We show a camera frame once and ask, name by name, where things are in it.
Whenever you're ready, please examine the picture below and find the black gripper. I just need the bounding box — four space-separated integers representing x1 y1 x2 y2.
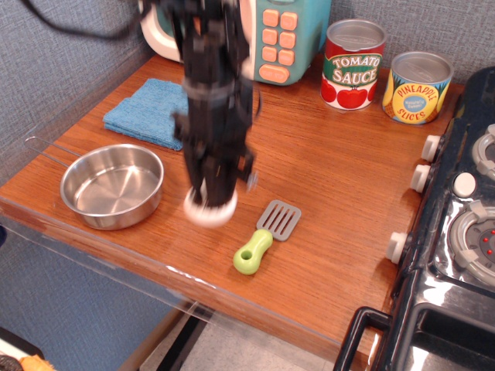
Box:
172 83 254 207

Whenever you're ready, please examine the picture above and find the white brown toy mushroom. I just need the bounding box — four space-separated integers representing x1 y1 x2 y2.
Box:
183 188 238 228

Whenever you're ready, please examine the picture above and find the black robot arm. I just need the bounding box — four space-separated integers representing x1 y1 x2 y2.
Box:
154 1 254 208

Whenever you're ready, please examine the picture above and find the blue folded cloth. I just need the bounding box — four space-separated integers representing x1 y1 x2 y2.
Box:
103 79 188 151

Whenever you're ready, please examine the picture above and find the green grey toy spatula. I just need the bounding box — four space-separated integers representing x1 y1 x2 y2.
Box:
233 199 302 275

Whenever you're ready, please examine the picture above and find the stainless steel pan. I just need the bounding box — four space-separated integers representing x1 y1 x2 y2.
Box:
25 136 165 231

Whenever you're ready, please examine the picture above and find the clear acrylic table guard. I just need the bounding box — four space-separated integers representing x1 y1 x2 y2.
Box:
1 195 395 359

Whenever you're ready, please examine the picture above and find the teal toy microwave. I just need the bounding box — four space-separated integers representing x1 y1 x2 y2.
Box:
138 1 331 86

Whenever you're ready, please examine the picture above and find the tomato sauce can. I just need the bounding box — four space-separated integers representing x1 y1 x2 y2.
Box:
320 19 387 111

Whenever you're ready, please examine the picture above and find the white stove knob lower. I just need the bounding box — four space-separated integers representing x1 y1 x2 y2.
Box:
386 232 408 264

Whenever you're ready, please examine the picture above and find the white stove knob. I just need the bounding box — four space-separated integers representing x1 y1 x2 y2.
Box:
410 165 431 193
386 232 408 264
421 135 441 162

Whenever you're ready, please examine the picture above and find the white stove knob middle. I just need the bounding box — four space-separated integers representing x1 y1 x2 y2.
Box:
410 165 431 193

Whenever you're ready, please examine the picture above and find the pineapple slices can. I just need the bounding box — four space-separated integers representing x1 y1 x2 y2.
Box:
382 51 454 125

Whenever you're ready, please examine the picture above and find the white stove knob upper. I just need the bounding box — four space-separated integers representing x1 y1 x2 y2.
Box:
421 135 441 162

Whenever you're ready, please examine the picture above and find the yellow object bottom corner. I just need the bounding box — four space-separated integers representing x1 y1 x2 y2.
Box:
0 355 55 371

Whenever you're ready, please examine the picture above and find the black toy stove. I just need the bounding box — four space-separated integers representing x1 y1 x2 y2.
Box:
334 67 494 370

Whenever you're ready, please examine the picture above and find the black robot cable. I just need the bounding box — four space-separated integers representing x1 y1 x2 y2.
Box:
21 0 152 40

